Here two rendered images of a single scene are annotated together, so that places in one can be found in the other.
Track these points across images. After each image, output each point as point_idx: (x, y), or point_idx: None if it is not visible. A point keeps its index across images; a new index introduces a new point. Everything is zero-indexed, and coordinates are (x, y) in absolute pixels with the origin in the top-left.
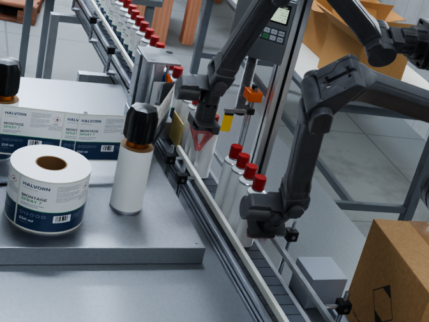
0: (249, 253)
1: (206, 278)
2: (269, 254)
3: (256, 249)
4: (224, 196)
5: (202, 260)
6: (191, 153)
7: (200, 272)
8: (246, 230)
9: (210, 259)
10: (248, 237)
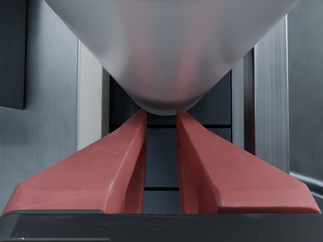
0: (169, 147)
1: (11, 193)
2: (295, 60)
3: (214, 118)
4: None
5: (17, 110)
6: None
7: (0, 161)
8: (136, 99)
9: (65, 89)
10: (160, 111)
